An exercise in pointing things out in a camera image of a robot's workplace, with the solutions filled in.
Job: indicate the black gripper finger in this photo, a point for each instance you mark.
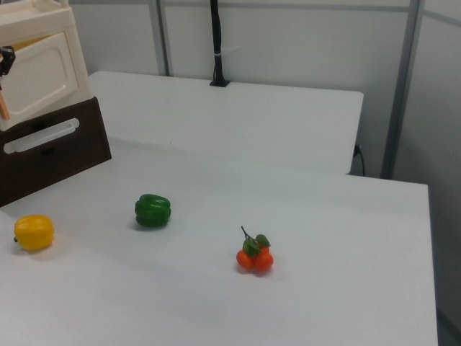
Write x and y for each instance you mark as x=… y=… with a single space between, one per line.
x=6 y=66
x=9 y=51

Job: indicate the cream cabinet door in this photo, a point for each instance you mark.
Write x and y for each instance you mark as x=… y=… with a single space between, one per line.
x=39 y=79

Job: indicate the cream plastic storage cabinet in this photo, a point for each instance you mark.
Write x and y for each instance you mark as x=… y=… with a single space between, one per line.
x=43 y=21

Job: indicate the tan stick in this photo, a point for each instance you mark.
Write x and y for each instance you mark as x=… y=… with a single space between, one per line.
x=4 y=106

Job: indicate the dark brown wooden drawer box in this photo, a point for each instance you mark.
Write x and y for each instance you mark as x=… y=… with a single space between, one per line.
x=54 y=162

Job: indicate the yellow bell pepper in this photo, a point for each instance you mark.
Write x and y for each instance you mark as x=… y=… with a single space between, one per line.
x=34 y=232

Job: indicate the green bell pepper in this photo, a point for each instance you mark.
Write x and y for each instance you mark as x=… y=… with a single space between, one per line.
x=153 y=210

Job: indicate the black pole with clamp base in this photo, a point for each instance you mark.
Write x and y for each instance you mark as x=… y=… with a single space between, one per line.
x=217 y=43

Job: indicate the orange tangerine cluster with leaves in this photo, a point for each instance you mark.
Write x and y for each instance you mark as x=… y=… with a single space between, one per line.
x=254 y=259

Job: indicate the thin grey partition post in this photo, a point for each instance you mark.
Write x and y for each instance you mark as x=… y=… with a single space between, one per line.
x=164 y=36

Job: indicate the wide grey partition post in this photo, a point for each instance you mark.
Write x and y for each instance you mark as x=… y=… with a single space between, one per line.
x=401 y=90

